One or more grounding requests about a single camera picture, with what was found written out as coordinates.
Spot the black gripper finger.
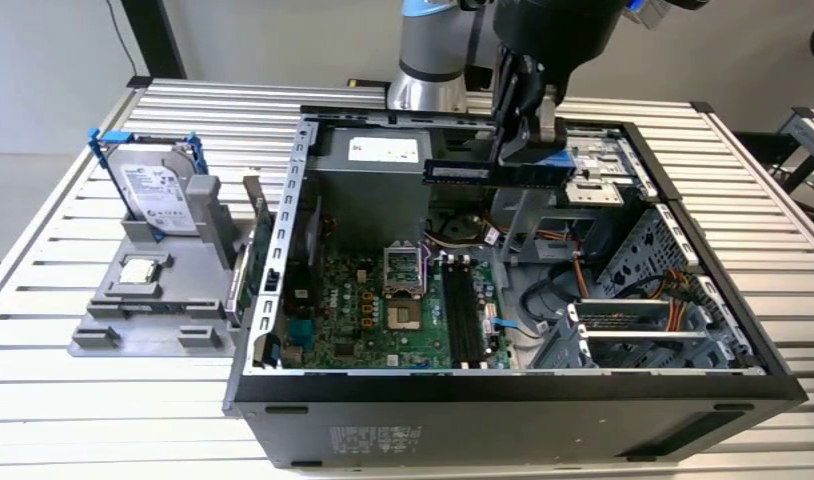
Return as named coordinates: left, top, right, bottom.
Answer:
left=490, top=46, right=524, bottom=165
left=502, top=55, right=570, bottom=166

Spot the RAM stick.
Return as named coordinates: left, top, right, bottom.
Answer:
left=422, top=157, right=577, bottom=190

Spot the black RAM slot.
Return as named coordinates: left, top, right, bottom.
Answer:
left=441, top=254, right=473, bottom=370
left=457, top=254, right=490, bottom=370

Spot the silver drive bay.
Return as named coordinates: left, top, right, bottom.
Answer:
left=558, top=127, right=650, bottom=209

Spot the black CPU cooler fan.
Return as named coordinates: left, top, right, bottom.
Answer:
left=425, top=207, right=509, bottom=249

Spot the grey power supply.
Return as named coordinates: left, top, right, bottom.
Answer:
left=306, top=127, right=437, bottom=251

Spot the perforated metal panel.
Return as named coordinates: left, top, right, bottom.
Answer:
left=597, top=204, right=704, bottom=301

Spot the metal socket cover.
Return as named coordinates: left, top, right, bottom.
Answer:
left=382, top=239, right=428, bottom=297

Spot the neighbouring metal table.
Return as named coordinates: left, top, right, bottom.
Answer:
left=770, top=106, right=814, bottom=222

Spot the CPU socket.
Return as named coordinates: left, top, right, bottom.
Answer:
left=385, top=297, right=428, bottom=332

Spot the grey disk bay cage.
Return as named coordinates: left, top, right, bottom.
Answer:
left=533, top=297, right=764, bottom=372

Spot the green graphics card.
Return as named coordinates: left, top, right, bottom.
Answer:
left=226, top=174, right=279, bottom=327

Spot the green motherboard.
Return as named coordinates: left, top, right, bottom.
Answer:
left=279, top=244, right=516, bottom=371

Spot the teal expansion slot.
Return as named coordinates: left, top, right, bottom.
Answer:
left=286, top=319, right=317, bottom=351

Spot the silver hard disk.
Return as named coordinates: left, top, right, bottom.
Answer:
left=103, top=144, right=202, bottom=236

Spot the blue disk carrier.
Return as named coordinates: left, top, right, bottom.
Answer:
left=85, top=128, right=213, bottom=245

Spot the grey parts rack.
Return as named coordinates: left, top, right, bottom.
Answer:
left=70, top=174, right=262, bottom=359

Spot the black PC case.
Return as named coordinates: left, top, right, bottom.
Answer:
left=221, top=103, right=809, bottom=470

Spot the silver CPU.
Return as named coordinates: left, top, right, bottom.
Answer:
left=117, top=259, right=162, bottom=287

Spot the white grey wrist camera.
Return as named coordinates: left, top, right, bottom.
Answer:
left=624, top=0, right=673, bottom=29

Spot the black looped cable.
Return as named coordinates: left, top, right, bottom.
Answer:
left=518, top=259, right=582, bottom=327

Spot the blue flat cable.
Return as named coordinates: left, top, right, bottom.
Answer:
left=490, top=314, right=550, bottom=334

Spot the orange wire bundle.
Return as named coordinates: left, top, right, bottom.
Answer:
left=652, top=269, right=690, bottom=334

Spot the black upright post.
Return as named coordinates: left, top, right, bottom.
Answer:
left=122, top=0, right=190, bottom=80

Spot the thin black wall cable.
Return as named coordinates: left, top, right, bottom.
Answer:
left=111, top=0, right=141, bottom=77

